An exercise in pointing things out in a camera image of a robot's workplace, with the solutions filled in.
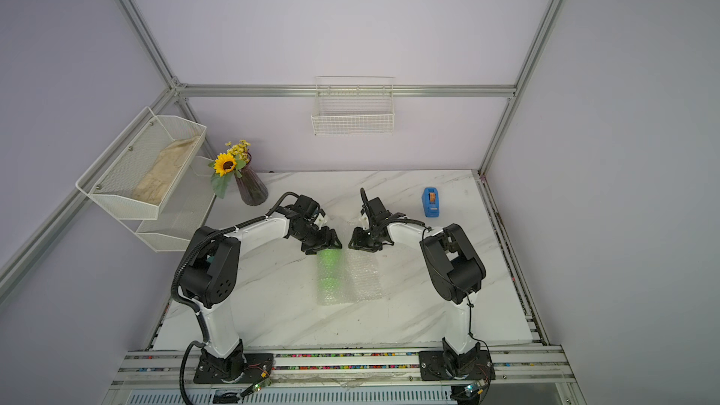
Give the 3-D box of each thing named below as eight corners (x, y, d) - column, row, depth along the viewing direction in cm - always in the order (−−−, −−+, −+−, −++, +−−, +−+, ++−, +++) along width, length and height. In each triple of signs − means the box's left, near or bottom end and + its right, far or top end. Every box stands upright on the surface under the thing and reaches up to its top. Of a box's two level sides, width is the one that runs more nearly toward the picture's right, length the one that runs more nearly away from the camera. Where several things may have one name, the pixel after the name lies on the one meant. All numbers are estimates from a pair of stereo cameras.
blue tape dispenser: (425, 217, 108) (427, 210, 104) (421, 194, 115) (423, 187, 112) (440, 217, 108) (442, 210, 104) (435, 194, 115) (437, 187, 112)
